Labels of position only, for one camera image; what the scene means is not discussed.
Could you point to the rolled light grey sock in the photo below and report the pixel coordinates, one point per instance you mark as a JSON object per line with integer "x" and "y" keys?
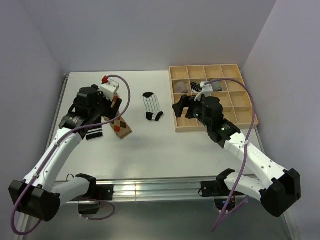
{"x": 180, "y": 88}

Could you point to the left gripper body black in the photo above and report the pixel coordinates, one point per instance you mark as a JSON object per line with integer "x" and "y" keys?
{"x": 97, "y": 111}

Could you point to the black sock white stripes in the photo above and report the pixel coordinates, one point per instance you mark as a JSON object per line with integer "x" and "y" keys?
{"x": 94, "y": 132}

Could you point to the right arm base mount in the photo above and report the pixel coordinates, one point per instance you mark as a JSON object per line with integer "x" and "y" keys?
{"x": 215, "y": 189}

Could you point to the white black striped sock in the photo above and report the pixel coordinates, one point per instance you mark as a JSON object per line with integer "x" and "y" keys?
{"x": 153, "y": 110}

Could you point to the rolled black white sock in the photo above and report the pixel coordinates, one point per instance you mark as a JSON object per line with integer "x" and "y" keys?
{"x": 195, "y": 87}

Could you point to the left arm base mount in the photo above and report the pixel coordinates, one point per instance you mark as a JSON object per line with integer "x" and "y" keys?
{"x": 102, "y": 192}

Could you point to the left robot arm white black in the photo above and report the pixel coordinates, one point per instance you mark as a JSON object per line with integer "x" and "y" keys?
{"x": 36, "y": 195}

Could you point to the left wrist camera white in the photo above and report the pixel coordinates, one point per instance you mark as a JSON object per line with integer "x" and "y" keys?
{"x": 109, "y": 88}

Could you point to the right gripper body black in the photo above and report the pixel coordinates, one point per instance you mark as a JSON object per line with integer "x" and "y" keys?
{"x": 197, "y": 112}

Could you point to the beige orange argyle sock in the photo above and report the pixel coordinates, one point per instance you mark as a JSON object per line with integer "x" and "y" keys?
{"x": 119, "y": 126}

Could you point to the rolled dark grey sock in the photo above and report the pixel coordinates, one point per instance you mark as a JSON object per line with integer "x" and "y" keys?
{"x": 216, "y": 86}

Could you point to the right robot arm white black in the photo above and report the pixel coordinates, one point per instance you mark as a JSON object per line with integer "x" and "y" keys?
{"x": 274, "y": 186}

